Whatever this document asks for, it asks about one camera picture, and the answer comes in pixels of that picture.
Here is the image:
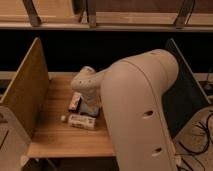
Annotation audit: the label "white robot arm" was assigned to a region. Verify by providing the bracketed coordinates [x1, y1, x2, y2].
[71, 49, 179, 171]

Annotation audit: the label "blue sponge block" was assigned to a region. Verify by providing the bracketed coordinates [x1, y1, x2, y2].
[80, 103, 100, 117]

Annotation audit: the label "small white brown box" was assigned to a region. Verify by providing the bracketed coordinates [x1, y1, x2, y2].
[68, 92, 81, 112]

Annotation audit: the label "white tube with cap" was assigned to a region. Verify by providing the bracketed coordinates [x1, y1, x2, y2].
[61, 114, 96, 130]

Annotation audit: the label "right dark side panel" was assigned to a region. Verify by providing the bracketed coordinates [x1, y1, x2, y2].
[162, 39, 210, 138]

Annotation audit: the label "left wooden side panel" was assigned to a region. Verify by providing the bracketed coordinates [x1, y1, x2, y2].
[0, 38, 49, 141]

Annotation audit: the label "upper wooden shelf frame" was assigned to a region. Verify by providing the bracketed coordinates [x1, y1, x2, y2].
[0, 0, 213, 32]

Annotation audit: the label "black cables on floor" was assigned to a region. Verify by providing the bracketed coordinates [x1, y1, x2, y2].
[178, 111, 213, 171]

